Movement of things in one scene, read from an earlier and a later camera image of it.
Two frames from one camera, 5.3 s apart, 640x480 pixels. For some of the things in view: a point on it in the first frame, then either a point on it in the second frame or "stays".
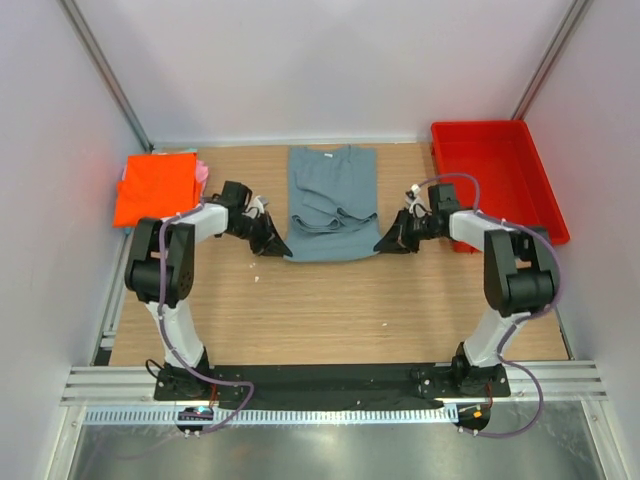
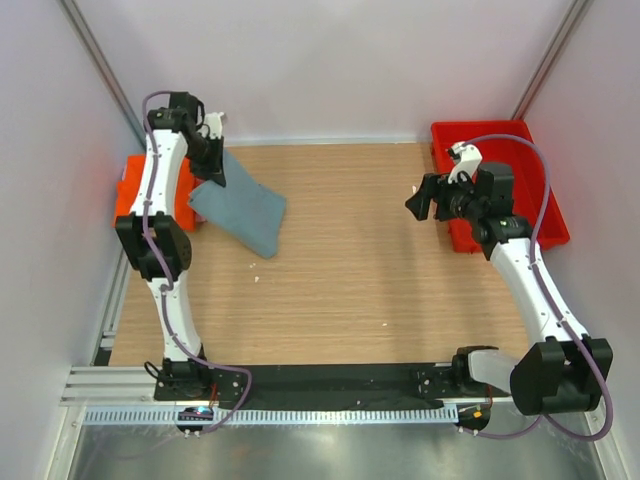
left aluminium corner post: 106,73 stays
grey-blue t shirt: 333,206 → 243,209
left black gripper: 274,246 → 215,166
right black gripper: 395,240 → 434,186
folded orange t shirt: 156,185 stays
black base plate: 330,387 stays
